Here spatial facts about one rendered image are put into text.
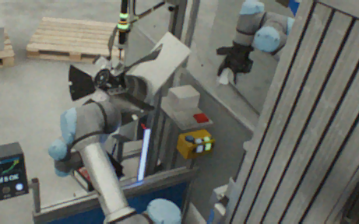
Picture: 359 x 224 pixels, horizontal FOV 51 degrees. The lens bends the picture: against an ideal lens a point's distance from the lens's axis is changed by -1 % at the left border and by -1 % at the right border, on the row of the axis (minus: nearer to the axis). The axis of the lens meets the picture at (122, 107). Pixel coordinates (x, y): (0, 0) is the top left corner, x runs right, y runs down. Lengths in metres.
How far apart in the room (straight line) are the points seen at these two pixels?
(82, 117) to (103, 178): 0.22
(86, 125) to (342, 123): 0.77
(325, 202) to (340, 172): 0.09
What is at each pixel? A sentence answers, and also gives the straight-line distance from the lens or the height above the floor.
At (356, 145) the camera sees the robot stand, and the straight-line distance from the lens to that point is 0.87.
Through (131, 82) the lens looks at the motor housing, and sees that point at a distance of 2.08.
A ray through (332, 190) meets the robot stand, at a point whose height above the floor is 1.68.
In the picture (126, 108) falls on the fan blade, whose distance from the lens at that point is 1.85.
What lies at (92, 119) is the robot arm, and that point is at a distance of 1.30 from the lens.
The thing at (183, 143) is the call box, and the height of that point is 1.05.
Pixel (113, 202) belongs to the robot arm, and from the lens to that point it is 1.25.
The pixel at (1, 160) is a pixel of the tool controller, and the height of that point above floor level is 1.24.
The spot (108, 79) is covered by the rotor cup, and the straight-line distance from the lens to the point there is 1.97.
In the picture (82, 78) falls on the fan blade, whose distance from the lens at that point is 2.20.
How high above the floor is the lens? 2.24
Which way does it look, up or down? 35 degrees down
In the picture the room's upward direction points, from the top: 6 degrees clockwise
